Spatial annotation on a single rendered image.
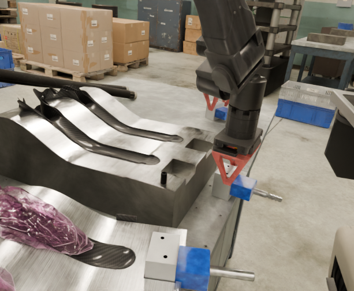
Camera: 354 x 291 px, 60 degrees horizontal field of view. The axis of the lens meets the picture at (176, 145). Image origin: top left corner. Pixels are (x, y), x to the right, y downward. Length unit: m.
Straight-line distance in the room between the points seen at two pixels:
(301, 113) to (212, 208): 3.18
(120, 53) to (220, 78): 4.73
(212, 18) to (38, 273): 0.37
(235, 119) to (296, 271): 1.27
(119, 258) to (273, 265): 1.34
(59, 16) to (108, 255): 4.30
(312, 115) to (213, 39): 3.29
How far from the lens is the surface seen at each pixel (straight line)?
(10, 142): 0.66
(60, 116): 0.66
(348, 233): 0.65
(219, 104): 1.02
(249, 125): 0.55
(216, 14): 0.44
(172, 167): 0.57
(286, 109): 3.75
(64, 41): 4.59
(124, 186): 0.51
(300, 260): 1.79
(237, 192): 0.61
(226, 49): 0.46
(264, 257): 1.72
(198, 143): 0.65
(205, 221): 0.57
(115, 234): 0.45
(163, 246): 0.39
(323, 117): 3.71
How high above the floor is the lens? 1.15
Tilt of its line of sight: 26 degrees down
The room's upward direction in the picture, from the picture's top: 5 degrees clockwise
